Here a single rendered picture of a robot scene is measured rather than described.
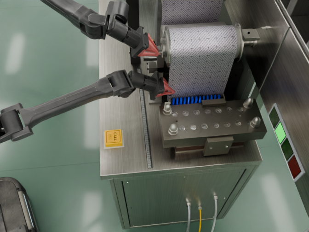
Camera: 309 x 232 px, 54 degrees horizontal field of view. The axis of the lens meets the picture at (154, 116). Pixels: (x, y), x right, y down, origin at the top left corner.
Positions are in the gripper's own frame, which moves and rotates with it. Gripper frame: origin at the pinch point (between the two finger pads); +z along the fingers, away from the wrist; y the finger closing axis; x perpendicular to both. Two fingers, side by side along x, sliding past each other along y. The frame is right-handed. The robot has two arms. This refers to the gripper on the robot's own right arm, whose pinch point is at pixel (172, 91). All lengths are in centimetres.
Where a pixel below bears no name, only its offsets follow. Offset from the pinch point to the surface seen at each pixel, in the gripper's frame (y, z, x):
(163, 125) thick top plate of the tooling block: 13.6, -2.8, -6.0
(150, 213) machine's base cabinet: 25, 27, -68
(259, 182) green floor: 1, 113, -58
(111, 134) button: 8.9, -15.3, -25.6
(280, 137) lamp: 31.3, 20.3, 24.5
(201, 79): 0.2, 6.2, 10.9
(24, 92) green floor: -98, -37, -145
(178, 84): 0.3, -0.7, 4.9
